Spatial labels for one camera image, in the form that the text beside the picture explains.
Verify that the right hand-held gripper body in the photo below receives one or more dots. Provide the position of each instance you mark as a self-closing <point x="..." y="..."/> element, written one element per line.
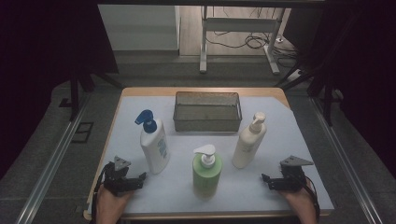
<point x="294" y="177"/>

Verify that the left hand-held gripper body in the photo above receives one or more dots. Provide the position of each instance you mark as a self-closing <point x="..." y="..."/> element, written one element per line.
<point x="115" y="183"/>

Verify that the white bottle with blue pump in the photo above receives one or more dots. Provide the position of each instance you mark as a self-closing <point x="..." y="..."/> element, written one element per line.
<point x="154" y="146"/>

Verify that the cream pump bottle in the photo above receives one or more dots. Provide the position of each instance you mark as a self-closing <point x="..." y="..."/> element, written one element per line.
<point x="249" y="146"/>

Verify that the green bottle with white pump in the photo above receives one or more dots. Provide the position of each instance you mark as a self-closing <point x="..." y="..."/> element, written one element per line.
<point x="205" y="177"/>

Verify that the grey mesh basket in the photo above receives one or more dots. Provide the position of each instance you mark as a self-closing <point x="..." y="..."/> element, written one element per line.
<point x="207" y="119"/>

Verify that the person's left hand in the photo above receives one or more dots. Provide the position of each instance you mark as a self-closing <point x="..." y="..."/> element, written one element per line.
<point x="110" y="202"/>

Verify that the person's right hand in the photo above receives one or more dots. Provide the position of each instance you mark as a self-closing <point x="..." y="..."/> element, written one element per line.
<point x="299" y="197"/>

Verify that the light blue table mat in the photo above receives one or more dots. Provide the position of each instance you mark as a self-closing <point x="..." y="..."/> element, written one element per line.
<point x="280" y="133"/>

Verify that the black metal stand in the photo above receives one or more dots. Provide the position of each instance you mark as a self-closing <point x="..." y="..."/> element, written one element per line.
<point x="74" y="93"/>
<point x="327" y="102"/>

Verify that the white power strip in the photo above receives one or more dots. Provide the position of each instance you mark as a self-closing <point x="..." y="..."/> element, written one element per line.
<point x="295" y="76"/>

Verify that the dark curtain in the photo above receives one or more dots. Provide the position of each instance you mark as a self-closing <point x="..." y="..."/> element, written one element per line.
<point x="46" y="77"/>
<point x="358" y="77"/>

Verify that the white board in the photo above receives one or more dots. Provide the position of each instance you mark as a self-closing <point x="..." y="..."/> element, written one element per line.
<point x="140" y="28"/>

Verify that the aluminium rail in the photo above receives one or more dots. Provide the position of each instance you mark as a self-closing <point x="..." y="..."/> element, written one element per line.
<point x="345" y="161"/>
<point x="49" y="165"/>

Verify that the white metal desk frame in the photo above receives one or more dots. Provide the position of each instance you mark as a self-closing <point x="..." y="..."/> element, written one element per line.
<point x="239" y="25"/>

